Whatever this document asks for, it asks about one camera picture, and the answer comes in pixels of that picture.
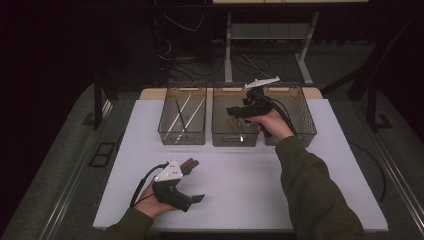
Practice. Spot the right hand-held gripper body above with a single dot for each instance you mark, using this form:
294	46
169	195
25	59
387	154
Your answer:
258	108

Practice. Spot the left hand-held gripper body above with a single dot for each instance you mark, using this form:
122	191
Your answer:
168	173

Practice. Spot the transparent grey plastic bin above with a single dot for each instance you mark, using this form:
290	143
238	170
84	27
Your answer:
196	126
221	113
305	116

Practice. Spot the person's right hand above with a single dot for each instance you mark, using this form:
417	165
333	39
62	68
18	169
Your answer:
275	126

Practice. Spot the white table sheet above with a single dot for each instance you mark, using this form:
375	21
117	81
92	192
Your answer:
240	200

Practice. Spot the black metal stand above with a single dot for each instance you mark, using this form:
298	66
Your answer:
97	106
371	110

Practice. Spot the white metal desk frame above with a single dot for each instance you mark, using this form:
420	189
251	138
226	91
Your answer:
228	50

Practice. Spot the metal floor rail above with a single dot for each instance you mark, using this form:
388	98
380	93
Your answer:
76	173
395	173

